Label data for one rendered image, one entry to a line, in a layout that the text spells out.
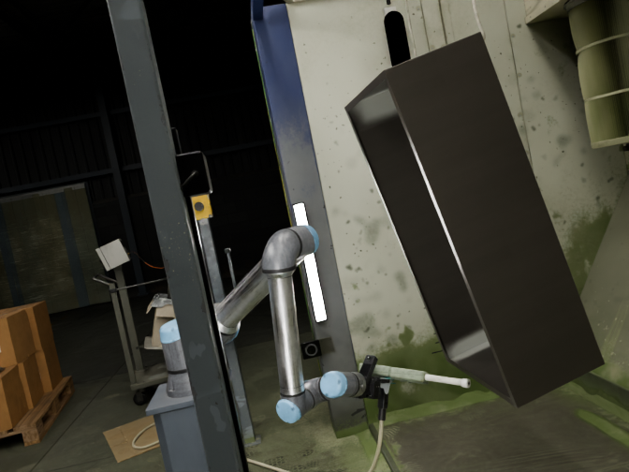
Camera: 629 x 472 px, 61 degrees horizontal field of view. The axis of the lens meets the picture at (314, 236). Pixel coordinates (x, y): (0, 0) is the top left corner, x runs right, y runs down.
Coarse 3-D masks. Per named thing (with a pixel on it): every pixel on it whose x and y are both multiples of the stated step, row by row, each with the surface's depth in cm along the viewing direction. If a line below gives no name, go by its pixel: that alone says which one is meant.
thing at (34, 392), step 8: (24, 360) 413; (32, 360) 432; (24, 368) 408; (32, 368) 427; (24, 376) 406; (32, 376) 422; (24, 384) 406; (32, 384) 418; (40, 384) 440; (24, 392) 406; (32, 392) 413; (40, 392) 435; (32, 400) 409
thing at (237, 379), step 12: (204, 228) 295; (204, 240) 296; (204, 252) 296; (216, 264) 297; (216, 276) 297; (216, 288) 297; (216, 300) 298; (228, 348) 300; (228, 360) 300; (240, 372) 301; (240, 384) 301; (240, 396) 302; (240, 408) 302; (252, 432) 303
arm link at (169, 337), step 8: (160, 328) 210; (168, 328) 206; (176, 328) 205; (160, 336) 209; (168, 336) 205; (176, 336) 204; (168, 344) 205; (176, 344) 204; (168, 352) 206; (176, 352) 205; (168, 360) 206; (176, 360) 205; (168, 368) 207; (176, 368) 205; (184, 368) 205
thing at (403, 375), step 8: (376, 368) 220; (384, 368) 218; (392, 368) 215; (400, 368) 214; (384, 376) 218; (392, 376) 215; (400, 376) 212; (408, 376) 210; (416, 376) 207; (424, 376) 206; (432, 376) 204; (440, 376) 203; (456, 384) 198; (464, 384) 195; (384, 392) 216; (384, 400) 216; (384, 408) 216; (384, 416) 216
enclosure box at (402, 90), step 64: (448, 64) 172; (384, 128) 231; (448, 128) 173; (512, 128) 177; (384, 192) 232; (448, 192) 174; (512, 192) 178; (448, 256) 238; (512, 256) 178; (448, 320) 239; (512, 320) 179; (576, 320) 183; (512, 384) 180
